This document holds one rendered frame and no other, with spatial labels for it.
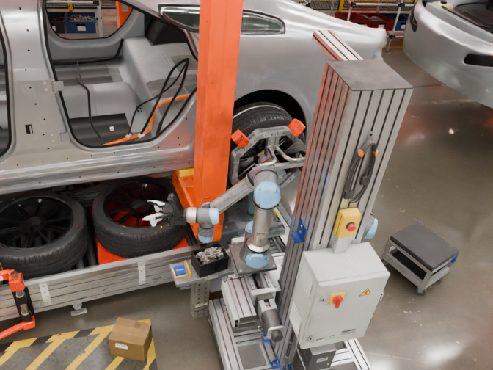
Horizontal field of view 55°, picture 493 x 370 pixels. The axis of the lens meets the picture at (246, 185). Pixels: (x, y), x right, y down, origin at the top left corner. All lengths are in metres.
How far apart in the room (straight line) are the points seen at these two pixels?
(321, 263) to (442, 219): 2.69
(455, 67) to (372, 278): 3.30
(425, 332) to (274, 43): 2.25
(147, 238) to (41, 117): 1.00
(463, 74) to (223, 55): 3.14
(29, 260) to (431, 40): 4.18
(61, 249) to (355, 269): 1.88
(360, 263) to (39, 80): 1.96
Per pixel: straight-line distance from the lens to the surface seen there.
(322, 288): 2.08
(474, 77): 5.06
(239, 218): 3.78
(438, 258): 3.78
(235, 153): 3.15
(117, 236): 3.27
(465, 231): 4.71
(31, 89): 2.94
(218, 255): 3.01
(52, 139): 3.08
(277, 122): 3.24
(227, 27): 2.36
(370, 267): 2.21
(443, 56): 5.23
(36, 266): 3.26
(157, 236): 3.25
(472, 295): 4.16
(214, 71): 2.43
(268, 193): 2.12
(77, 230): 3.31
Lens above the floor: 2.76
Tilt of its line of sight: 38 degrees down
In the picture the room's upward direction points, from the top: 7 degrees clockwise
